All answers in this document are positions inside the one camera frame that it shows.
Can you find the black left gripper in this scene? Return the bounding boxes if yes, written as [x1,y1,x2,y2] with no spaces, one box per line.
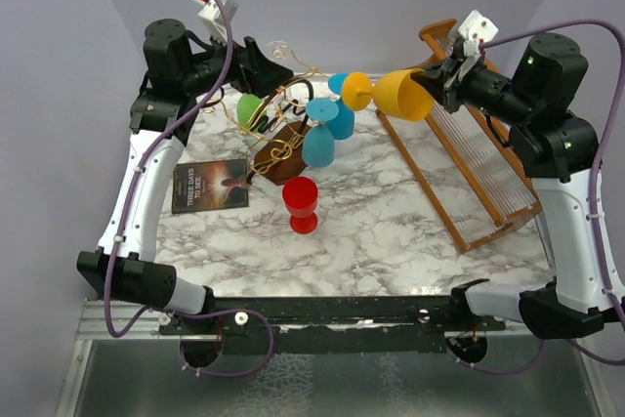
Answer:
[182,23,294,98]

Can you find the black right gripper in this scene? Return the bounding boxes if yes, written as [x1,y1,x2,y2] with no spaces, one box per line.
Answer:
[411,51,536,127]

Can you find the clear wine glass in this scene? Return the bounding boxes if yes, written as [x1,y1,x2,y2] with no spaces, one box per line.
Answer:
[266,40,293,63]

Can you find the green plastic goblet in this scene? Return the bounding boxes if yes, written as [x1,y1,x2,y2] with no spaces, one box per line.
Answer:
[236,94,263,133]

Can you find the yellow plastic goblet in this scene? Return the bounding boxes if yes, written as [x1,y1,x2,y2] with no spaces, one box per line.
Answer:
[340,67,435,121]

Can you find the blue plastic goblet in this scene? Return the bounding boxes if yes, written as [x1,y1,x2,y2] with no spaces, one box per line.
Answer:
[326,73,354,141]
[302,98,339,168]

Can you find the red plastic goblet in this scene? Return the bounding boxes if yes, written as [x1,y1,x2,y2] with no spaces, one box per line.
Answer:
[282,176,318,234]

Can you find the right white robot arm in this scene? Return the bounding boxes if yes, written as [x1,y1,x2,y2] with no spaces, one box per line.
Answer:
[411,32,624,340]

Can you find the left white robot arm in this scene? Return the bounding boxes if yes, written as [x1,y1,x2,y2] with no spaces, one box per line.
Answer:
[76,19,294,334]

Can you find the wooden ribbed glass divider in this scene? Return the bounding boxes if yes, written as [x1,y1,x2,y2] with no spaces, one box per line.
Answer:
[375,19,543,255]

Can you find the dark book three days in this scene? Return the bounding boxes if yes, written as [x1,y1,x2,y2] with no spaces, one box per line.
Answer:
[171,159,249,214]

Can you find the gold wire wine glass rack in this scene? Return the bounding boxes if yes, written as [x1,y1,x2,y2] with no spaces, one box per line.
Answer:
[204,45,332,186]

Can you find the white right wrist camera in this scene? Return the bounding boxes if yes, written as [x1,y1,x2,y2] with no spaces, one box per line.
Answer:
[457,10,499,58]

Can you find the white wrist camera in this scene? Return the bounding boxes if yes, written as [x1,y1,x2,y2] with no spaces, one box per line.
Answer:
[197,0,238,44]
[457,10,499,58]

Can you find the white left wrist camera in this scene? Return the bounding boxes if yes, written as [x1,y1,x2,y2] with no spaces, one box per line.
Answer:
[197,0,238,44]

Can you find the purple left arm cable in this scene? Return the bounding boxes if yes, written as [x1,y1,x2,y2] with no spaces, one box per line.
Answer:
[104,0,274,380]

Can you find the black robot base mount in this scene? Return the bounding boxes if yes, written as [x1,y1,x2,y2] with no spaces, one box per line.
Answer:
[158,294,509,355]

